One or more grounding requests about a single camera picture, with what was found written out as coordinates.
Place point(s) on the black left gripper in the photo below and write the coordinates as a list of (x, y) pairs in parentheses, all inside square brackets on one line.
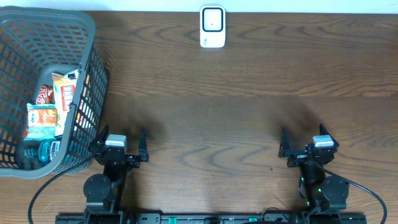
[(133, 161)]

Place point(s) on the orange white snack bag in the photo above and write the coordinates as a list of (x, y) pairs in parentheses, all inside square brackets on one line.
[(64, 89)]

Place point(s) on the blue Listerine mouthwash bottle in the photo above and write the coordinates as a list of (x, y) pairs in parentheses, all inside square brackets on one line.
[(45, 153)]

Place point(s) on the teal wet wipes pack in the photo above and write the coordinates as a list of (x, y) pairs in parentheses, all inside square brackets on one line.
[(36, 136)]

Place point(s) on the white barcode scanner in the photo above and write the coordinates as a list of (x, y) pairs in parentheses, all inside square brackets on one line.
[(212, 26)]

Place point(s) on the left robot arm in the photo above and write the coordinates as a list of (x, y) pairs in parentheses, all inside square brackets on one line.
[(103, 191)]

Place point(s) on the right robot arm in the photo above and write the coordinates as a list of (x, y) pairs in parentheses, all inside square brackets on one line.
[(325, 196)]

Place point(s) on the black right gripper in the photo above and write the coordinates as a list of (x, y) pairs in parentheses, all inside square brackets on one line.
[(285, 151)]

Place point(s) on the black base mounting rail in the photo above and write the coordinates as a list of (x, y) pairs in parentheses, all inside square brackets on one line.
[(155, 218)]

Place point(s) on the grey plastic mesh basket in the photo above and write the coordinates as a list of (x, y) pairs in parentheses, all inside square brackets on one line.
[(35, 44)]

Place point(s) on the red TOP biscuit pack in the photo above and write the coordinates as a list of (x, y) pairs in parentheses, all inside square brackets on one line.
[(45, 95)]

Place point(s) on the orange Kleenex tissue pack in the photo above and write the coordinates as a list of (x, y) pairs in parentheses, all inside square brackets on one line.
[(41, 122)]

